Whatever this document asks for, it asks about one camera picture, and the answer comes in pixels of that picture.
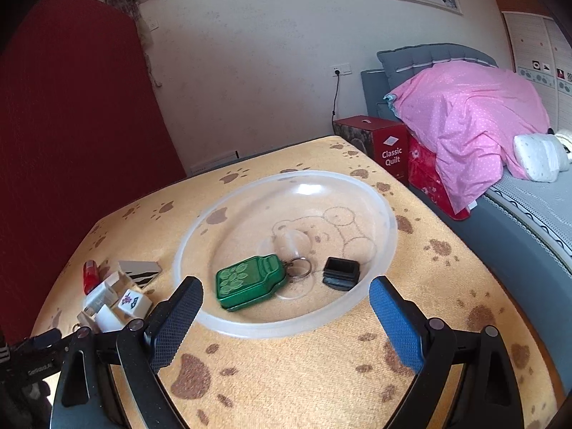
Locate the small white block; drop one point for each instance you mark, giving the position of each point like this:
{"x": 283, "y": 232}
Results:
{"x": 107, "y": 319}

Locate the pink dotted quilt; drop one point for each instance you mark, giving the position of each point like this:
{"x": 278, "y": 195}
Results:
{"x": 469, "y": 111}

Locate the clear plastic lid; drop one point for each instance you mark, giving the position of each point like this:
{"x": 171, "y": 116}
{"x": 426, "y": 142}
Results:
{"x": 250, "y": 232}

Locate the white pillow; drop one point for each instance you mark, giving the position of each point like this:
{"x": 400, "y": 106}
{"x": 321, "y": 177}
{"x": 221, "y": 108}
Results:
{"x": 536, "y": 156}

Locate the dark red panel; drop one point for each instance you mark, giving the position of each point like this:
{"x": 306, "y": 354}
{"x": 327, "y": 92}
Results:
{"x": 89, "y": 143}

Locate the red floral bag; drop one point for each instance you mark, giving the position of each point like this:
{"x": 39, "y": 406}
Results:
{"x": 429, "y": 178}

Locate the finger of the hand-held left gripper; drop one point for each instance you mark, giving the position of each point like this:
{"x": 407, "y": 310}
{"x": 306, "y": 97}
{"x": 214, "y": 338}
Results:
{"x": 38, "y": 339}

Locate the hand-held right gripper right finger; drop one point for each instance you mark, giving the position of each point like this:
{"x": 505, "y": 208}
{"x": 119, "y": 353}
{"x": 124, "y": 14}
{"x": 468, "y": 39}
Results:
{"x": 395, "y": 328}

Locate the small black box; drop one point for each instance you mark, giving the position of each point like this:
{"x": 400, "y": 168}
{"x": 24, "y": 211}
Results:
{"x": 342, "y": 273}

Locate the wooden block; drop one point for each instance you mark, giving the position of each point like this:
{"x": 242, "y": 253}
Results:
{"x": 138, "y": 275}

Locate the grey upholstered bed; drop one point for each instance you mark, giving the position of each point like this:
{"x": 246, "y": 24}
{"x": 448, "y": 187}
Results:
{"x": 527, "y": 214}

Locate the white mahjong tile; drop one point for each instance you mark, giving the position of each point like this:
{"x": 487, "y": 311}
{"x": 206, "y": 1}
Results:
{"x": 132, "y": 302}

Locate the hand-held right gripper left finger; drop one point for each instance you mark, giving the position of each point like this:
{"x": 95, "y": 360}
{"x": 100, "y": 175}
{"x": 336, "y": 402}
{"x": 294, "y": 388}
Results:
{"x": 176, "y": 328}

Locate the white wardrobe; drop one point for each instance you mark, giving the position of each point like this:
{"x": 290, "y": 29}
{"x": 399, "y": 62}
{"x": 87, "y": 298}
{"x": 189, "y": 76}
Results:
{"x": 531, "y": 44}

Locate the red cylindrical tube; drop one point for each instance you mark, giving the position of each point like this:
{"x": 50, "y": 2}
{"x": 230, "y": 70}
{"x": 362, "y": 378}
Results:
{"x": 90, "y": 275}

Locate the white plush toy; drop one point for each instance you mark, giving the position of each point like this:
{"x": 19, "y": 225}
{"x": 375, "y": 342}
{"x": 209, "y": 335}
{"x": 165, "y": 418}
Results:
{"x": 564, "y": 143}

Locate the floral curtain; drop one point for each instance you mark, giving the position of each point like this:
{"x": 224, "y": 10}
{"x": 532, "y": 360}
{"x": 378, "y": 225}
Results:
{"x": 125, "y": 4}

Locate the red quilt box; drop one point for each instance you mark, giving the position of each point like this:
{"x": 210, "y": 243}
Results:
{"x": 393, "y": 152}

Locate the white wall socket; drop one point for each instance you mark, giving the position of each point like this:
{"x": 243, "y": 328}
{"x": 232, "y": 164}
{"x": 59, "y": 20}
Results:
{"x": 342, "y": 71}

